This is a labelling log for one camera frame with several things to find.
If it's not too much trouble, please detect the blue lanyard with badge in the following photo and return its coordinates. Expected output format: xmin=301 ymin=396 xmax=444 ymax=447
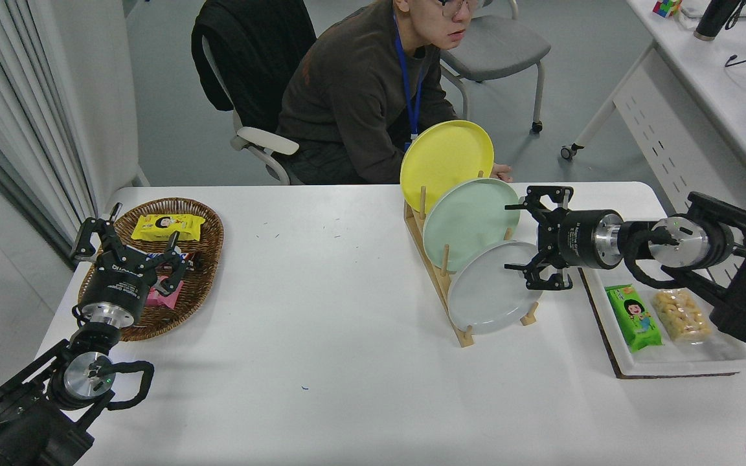
xmin=392 ymin=13 xmax=423 ymax=151

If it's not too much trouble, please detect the pink snack pack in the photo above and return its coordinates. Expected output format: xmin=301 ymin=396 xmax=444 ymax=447
xmin=146 ymin=275 xmax=185 ymax=309

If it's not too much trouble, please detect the white desk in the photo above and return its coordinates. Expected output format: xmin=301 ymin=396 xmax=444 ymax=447
xmin=561 ymin=0 xmax=746 ymax=389

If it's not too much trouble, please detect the white curtain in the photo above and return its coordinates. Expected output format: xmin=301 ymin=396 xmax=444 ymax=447
xmin=0 ymin=0 xmax=98 ymax=260

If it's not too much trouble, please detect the person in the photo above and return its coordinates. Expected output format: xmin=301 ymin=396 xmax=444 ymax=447
xmin=276 ymin=0 xmax=514 ymax=186

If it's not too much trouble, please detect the wooden plate rack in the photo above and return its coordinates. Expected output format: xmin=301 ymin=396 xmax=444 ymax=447
xmin=403 ymin=170 xmax=540 ymax=348

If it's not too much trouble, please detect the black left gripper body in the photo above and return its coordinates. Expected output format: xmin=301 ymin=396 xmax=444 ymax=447
xmin=80 ymin=256 xmax=156 ymax=319

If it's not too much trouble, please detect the yellow plate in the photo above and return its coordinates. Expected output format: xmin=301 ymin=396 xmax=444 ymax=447
xmin=400 ymin=120 xmax=495 ymax=214

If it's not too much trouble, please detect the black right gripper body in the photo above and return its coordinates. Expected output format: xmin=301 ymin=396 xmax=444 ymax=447
xmin=543 ymin=209 xmax=602 ymax=269

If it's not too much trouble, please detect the clear bag of yellow snacks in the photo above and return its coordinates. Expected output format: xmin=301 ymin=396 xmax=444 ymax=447
xmin=650 ymin=289 xmax=714 ymax=344

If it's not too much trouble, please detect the mint green plate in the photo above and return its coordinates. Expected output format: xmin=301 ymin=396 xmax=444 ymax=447
xmin=422 ymin=178 xmax=521 ymax=274

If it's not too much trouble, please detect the grey plate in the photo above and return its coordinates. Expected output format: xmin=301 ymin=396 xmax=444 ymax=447
xmin=447 ymin=241 xmax=550 ymax=335

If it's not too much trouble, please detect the grey chair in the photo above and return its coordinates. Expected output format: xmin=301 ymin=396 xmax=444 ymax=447
xmin=439 ymin=0 xmax=553 ymax=133

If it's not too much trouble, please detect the yellow snack pack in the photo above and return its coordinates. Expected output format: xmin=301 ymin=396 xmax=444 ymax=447
xmin=131 ymin=214 xmax=207 ymax=243

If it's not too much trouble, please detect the black bottle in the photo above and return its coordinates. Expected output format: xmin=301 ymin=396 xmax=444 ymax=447
xmin=694 ymin=0 xmax=746 ymax=41

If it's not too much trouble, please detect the black jacket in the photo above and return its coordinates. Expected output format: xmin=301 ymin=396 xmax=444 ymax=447
xmin=192 ymin=0 xmax=317 ymax=133

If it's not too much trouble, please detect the dark blue snack bar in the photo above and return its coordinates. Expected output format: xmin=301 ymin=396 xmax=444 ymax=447
xmin=143 ymin=245 xmax=204 ymax=272

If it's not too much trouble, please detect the white rectangular tray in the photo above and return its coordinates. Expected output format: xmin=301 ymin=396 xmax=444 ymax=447
xmin=577 ymin=220 xmax=746 ymax=378

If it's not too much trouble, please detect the brown wicker basket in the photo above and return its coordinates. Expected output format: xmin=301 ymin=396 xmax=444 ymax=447
xmin=78 ymin=197 xmax=225 ymax=342

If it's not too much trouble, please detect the green snack pack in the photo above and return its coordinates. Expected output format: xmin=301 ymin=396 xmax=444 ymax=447
xmin=605 ymin=285 xmax=662 ymax=353

